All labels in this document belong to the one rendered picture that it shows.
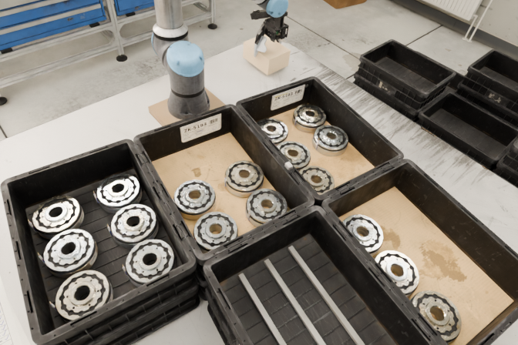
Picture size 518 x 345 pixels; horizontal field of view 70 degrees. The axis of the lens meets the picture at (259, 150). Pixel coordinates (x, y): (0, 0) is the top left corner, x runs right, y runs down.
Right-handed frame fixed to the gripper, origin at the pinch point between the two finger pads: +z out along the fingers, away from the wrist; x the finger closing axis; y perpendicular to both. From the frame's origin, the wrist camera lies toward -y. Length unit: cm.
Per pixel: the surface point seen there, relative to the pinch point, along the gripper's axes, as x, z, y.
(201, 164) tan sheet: -61, -6, 39
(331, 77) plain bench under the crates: 17.1, 6.8, 23.3
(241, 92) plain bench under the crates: -20.1, 7.1, 8.4
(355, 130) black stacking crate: -20, -12, 60
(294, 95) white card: -23.4, -12.0, 37.5
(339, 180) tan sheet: -34, -6, 67
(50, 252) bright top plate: -102, -9, 42
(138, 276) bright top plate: -90, -9, 58
